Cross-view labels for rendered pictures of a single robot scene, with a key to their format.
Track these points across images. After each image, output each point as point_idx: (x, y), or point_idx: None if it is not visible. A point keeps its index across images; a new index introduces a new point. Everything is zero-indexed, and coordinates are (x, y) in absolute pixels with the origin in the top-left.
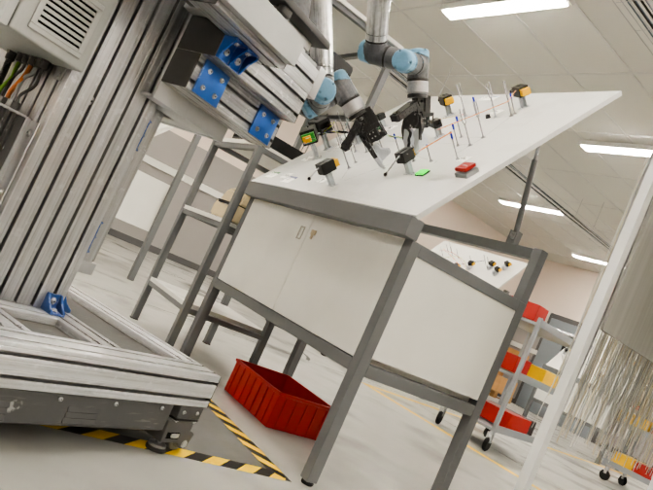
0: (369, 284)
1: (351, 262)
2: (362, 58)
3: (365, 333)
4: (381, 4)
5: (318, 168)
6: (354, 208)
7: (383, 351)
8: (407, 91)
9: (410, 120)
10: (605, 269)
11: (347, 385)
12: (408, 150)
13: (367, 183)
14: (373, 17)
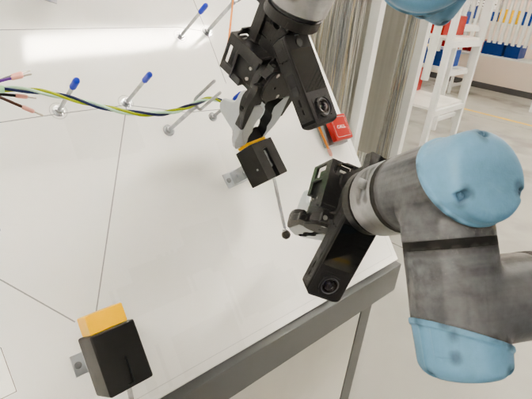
0: (332, 366)
1: (288, 382)
2: (433, 11)
3: (343, 395)
4: None
5: (131, 389)
6: (295, 336)
7: None
8: (309, 20)
9: (283, 85)
10: (355, 138)
11: None
12: (277, 151)
13: (197, 267)
14: None
